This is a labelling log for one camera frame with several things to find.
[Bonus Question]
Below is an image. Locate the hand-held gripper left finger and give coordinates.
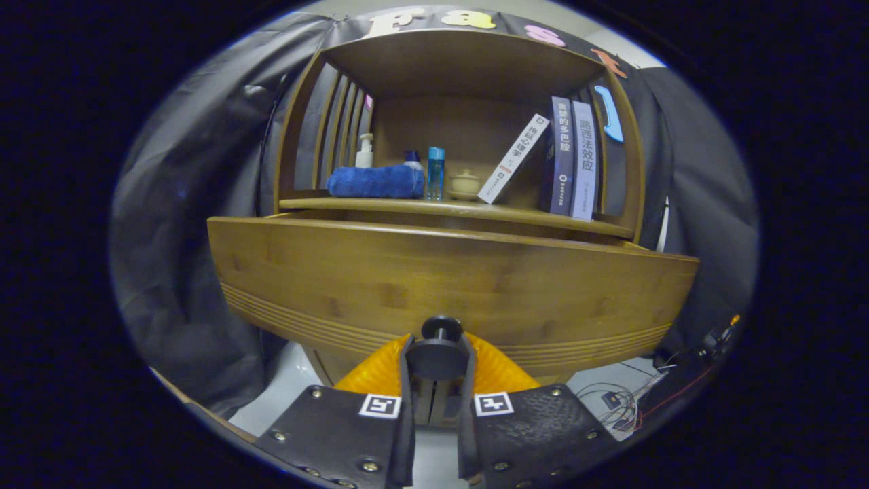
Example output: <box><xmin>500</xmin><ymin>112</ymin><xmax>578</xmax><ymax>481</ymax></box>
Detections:
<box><xmin>255</xmin><ymin>333</ymin><xmax>416</xmax><ymax>489</ymax></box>

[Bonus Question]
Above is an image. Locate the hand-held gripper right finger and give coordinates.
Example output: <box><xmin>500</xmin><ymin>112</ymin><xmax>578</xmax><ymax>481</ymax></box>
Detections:
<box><xmin>457</xmin><ymin>331</ymin><xmax>623</xmax><ymax>489</ymax></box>

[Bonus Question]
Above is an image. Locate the wooden drawer with black knob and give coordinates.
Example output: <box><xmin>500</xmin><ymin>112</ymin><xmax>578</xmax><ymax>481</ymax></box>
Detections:
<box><xmin>207</xmin><ymin>212</ymin><xmax>700</xmax><ymax>384</ymax></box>

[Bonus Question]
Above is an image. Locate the wooden countertop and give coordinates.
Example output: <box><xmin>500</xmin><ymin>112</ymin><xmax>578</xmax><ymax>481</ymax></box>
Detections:
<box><xmin>280</xmin><ymin>196</ymin><xmax>635</xmax><ymax>240</ymax></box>

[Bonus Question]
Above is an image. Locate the wooden cabinet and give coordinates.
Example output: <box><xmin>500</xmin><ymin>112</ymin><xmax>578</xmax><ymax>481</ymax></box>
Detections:
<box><xmin>274</xmin><ymin>27</ymin><xmax>647</xmax><ymax>388</ymax></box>

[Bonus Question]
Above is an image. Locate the cream lidded teacup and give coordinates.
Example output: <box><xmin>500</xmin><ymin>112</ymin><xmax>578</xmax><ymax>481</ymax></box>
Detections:
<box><xmin>448</xmin><ymin>169</ymin><xmax>481</xmax><ymax>202</ymax></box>

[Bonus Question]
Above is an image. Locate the blue folded towel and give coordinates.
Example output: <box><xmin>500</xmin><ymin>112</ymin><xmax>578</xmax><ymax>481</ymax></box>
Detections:
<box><xmin>326</xmin><ymin>164</ymin><xmax>426</xmax><ymax>200</ymax></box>

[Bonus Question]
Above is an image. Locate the clear blue bottle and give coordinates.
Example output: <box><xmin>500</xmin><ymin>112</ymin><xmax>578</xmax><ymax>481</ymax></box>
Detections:
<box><xmin>426</xmin><ymin>147</ymin><xmax>447</xmax><ymax>202</ymax></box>

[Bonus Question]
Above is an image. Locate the white book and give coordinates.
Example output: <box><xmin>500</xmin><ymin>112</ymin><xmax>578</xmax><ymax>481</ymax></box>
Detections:
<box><xmin>477</xmin><ymin>113</ymin><xmax>551</xmax><ymax>205</ymax></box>

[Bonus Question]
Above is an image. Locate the dark navy book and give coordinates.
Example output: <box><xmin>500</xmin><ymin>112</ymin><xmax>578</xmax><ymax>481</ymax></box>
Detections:
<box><xmin>541</xmin><ymin>96</ymin><xmax>575</xmax><ymax>217</ymax></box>

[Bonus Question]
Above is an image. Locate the black backdrop cloth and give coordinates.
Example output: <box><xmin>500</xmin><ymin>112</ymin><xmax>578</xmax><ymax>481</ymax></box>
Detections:
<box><xmin>109</xmin><ymin>5</ymin><xmax>760</xmax><ymax>418</ymax></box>

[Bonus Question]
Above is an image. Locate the lavender book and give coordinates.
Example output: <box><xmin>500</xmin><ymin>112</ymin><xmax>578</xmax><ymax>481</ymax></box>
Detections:
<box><xmin>570</xmin><ymin>101</ymin><xmax>599</xmax><ymax>222</ymax></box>

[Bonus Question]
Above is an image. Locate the tangle of wires and electronics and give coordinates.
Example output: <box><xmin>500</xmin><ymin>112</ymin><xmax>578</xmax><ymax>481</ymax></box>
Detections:
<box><xmin>577</xmin><ymin>314</ymin><xmax>742</xmax><ymax>432</ymax></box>

